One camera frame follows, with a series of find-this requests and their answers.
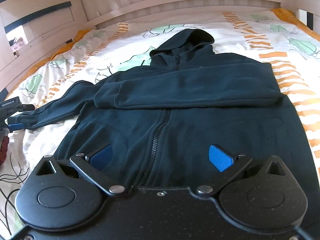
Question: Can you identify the dark navy fleece hoodie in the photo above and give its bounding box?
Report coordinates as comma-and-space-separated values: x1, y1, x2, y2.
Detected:
15, 29, 319, 201

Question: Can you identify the dark red object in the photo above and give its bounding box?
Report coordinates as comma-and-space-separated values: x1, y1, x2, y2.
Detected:
0, 127, 9, 166

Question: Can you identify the white shelf unit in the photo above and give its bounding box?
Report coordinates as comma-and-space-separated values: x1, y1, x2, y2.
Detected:
1, 0, 78, 67

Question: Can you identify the white patterned duvet cover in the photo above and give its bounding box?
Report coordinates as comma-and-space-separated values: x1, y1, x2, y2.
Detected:
1, 9, 319, 239

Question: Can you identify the white wooden bed frame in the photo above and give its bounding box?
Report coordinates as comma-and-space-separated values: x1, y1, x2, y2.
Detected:
0, 0, 320, 93

